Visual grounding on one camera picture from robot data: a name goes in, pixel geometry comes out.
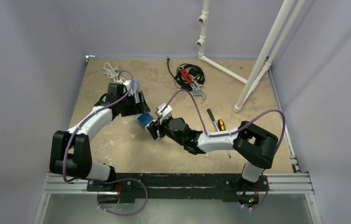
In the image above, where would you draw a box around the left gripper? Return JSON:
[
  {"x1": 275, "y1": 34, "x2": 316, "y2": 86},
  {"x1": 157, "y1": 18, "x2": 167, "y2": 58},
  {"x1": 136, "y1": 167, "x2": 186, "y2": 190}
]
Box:
[{"x1": 118, "y1": 91, "x2": 150, "y2": 117}]

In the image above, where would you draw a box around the blue power strip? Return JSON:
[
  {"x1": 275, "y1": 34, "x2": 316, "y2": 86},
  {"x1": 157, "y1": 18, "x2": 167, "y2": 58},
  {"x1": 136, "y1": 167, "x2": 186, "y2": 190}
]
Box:
[{"x1": 136, "y1": 113, "x2": 156, "y2": 135}]

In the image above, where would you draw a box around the white power strip cord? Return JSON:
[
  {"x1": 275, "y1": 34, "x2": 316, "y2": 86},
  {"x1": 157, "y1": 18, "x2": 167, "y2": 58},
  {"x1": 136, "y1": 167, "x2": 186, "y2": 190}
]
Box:
[{"x1": 102, "y1": 62, "x2": 124, "y2": 84}]

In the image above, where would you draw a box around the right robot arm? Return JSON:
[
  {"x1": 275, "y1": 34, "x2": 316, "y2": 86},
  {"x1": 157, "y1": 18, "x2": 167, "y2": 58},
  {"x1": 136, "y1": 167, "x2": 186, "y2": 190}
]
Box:
[{"x1": 146, "y1": 117, "x2": 279, "y2": 190}]

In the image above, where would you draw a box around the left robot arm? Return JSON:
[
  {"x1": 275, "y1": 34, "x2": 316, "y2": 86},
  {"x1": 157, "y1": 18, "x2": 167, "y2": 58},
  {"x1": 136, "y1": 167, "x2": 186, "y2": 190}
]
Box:
[{"x1": 49, "y1": 83, "x2": 150, "y2": 191}]

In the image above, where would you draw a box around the red adjustable wrench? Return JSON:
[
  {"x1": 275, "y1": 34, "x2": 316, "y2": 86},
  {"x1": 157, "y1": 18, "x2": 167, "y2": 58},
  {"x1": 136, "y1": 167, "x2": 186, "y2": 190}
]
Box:
[{"x1": 178, "y1": 66, "x2": 206, "y2": 100}]

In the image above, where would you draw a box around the yellow black screwdriver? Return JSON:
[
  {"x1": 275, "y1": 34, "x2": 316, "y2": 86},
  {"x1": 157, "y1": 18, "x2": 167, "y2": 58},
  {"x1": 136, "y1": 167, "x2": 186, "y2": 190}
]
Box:
[{"x1": 218, "y1": 119, "x2": 232, "y2": 159}]

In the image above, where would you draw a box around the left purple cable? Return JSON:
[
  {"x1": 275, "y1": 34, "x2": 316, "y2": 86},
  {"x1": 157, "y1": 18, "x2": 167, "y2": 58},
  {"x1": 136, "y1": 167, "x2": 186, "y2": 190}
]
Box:
[{"x1": 62, "y1": 70, "x2": 149, "y2": 217}]

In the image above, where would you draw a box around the purple cable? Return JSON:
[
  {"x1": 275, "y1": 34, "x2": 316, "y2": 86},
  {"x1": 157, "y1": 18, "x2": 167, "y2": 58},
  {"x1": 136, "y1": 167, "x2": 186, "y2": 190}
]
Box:
[
  {"x1": 62, "y1": 70, "x2": 149, "y2": 217},
  {"x1": 161, "y1": 89, "x2": 287, "y2": 211}
]

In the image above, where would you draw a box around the black handle hammer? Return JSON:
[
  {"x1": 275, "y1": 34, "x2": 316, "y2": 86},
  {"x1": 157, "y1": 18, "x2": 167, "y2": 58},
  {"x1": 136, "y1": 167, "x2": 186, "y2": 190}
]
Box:
[{"x1": 206, "y1": 108, "x2": 220, "y2": 132}]

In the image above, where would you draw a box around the coiled black cable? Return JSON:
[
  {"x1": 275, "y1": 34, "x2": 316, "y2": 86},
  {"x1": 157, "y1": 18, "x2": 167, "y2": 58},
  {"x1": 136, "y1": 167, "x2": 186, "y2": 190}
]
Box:
[{"x1": 166, "y1": 56, "x2": 206, "y2": 92}]

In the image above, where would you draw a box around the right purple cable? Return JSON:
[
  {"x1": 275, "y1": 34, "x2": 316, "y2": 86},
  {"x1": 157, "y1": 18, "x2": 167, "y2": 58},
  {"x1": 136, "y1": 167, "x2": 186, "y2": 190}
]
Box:
[{"x1": 161, "y1": 89, "x2": 287, "y2": 211}]

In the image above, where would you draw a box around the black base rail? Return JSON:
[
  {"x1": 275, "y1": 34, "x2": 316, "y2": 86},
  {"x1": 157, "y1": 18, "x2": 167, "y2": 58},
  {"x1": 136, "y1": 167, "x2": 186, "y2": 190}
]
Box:
[{"x1": 87, "y1": 173, "x2": 269, "y2": 205}]

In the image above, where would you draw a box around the white pvc pipe frame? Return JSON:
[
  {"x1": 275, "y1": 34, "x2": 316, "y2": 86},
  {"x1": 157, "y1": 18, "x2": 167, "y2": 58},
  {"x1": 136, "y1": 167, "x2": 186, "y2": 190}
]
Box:
[{"x1": 196, "y1": 0, "x2": 305, "y2": 112}]

